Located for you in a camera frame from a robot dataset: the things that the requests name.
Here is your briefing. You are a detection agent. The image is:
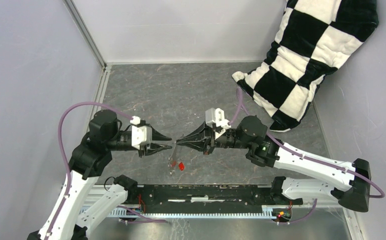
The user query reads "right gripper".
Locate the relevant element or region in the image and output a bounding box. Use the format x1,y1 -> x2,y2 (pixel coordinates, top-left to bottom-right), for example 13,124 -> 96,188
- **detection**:
176,120 -> 251,155

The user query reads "large metal keyring plate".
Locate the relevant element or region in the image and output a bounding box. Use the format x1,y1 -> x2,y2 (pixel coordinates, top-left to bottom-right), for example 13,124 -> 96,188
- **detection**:
168,139 -> 183,176

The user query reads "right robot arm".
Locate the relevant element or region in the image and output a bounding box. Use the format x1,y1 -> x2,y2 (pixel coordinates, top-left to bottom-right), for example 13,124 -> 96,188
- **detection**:
176,115 -> 371,213

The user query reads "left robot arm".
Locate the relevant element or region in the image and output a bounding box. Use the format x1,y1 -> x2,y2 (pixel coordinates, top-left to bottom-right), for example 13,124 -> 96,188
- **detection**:
27,109 -> 171,240

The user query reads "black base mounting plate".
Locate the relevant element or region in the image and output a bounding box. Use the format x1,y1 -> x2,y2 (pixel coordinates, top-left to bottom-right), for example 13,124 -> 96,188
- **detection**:
123,184 -> 304,214

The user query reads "black and white checkered blanket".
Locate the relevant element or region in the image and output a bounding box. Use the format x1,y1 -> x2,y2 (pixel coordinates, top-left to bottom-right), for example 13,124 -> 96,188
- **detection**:
232,0 -> 379,132

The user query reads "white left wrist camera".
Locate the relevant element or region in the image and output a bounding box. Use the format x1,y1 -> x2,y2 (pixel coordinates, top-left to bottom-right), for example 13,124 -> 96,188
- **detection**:
131,125 -> 152,150

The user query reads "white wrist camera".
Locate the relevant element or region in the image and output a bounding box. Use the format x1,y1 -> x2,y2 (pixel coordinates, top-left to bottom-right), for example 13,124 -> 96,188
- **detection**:
204,108 -> 232,133
131,125 -> 152,150

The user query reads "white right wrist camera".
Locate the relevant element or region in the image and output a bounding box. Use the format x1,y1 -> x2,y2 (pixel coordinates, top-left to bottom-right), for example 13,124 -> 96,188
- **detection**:
204,108 -> 232,133

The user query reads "aluminium frame rail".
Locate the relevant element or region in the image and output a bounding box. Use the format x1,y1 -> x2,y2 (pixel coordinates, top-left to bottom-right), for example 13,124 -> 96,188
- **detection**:
56,184 -> 357,209

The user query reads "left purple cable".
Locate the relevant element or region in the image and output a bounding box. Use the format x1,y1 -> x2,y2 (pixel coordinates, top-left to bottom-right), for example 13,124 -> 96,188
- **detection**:
43,101 -> 169,240

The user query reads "purple cable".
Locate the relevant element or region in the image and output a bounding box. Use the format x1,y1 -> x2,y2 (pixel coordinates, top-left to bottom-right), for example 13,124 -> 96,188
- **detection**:
43,101 -> 169,240
228,86 -> 386,226

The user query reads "white slotted cable duct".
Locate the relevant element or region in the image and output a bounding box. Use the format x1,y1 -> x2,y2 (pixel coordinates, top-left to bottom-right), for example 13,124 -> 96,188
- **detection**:
108,207 -> 276,220

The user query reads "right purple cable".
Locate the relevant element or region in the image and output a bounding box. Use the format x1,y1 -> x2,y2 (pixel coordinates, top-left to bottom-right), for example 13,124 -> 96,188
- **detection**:
228,86 -> 386,226

